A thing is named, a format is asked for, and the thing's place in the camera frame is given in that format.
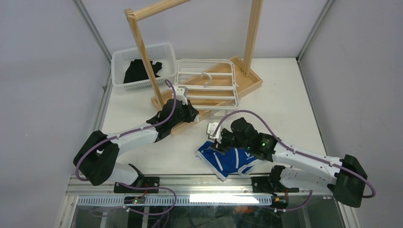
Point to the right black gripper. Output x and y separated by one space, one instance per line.
220 147

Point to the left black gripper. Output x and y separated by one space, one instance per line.
191 112

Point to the blue boxer underwear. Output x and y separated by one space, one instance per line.
236 161

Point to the white plastic clip hanger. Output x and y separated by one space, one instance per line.
211 84

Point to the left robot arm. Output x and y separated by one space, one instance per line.
96 159

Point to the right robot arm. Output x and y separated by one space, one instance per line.
343 178

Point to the black garment in basket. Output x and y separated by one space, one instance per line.
137 72

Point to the white perforated plastic basket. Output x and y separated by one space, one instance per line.
161 52

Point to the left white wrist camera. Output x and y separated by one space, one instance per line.
179 95

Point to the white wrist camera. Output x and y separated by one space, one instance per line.
213 131
179 95

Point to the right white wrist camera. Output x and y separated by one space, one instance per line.
213 131

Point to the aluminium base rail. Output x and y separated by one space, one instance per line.
180 190

